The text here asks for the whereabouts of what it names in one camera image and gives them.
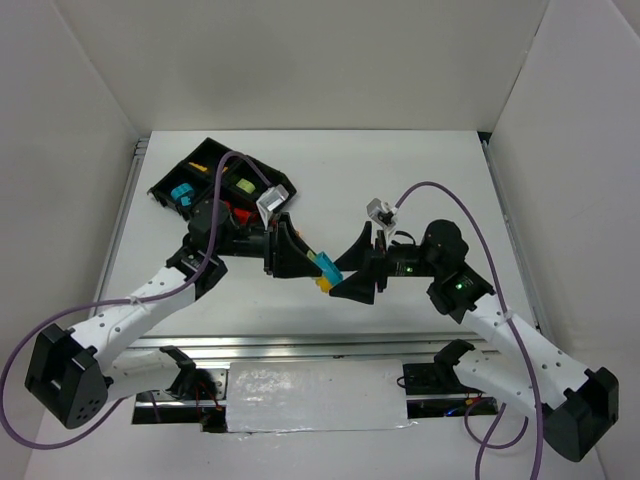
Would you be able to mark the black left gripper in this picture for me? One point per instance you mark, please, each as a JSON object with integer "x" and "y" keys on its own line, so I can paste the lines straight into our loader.
{"x": 270, "y": 250}

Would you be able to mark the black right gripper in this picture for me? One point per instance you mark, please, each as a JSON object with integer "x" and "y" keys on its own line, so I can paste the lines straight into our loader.
{"x": 379, "y": 261}

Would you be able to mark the long teal brick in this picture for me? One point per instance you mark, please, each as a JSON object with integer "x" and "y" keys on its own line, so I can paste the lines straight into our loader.
{"x": 329, "y": 270}

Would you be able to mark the small yellow curved brick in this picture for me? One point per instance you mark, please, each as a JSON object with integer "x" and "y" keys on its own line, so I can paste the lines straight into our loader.
{"x": 324, "y": 283}

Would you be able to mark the red curved arch brick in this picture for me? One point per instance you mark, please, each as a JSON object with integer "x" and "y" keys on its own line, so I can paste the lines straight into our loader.
{"x": 243, "y": 216}

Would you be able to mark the teal frog-print round brick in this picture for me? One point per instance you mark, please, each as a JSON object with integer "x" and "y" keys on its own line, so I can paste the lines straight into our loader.
{"x": 183, "y": 195}

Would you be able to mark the yellow curved top brick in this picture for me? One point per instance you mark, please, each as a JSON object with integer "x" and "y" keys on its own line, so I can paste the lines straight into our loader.
{"x": 198, "y": 166}

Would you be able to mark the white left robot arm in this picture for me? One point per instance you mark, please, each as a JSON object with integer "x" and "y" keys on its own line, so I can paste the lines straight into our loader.
{"x": 74, "y": 372}

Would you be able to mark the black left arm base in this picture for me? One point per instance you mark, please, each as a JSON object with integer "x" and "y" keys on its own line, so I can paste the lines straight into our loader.
{"x": 197, "y": 387}

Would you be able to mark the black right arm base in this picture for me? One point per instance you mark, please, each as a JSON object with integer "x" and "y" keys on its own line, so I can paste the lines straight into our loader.
{"x": 434, "y": 391}

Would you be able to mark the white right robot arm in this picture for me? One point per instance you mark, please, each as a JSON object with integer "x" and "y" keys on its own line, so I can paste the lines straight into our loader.
{"x": 574, "y": 405}

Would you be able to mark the black four-compartment bin tray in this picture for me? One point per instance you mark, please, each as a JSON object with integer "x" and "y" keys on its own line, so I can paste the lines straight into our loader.
{"x": 209, "y": 153}

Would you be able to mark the white foam cover panel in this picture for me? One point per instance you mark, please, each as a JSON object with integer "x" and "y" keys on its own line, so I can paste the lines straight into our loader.
{"x": 310, "y": 396}

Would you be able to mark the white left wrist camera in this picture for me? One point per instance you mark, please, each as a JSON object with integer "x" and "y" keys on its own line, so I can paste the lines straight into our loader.
{"x": 272, "y": 199}

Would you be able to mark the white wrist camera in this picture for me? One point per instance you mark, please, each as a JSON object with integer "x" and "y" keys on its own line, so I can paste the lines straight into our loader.
{"x": 383, "y": 214}
{"x": 272, "y": 199}

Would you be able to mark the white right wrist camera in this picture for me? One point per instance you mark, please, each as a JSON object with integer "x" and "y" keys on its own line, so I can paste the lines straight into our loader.
{"x": 383, "y": 214}

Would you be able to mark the aluminium front rail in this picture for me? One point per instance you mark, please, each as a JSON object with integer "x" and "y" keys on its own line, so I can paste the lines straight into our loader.
{"x": 308, "y": 346}

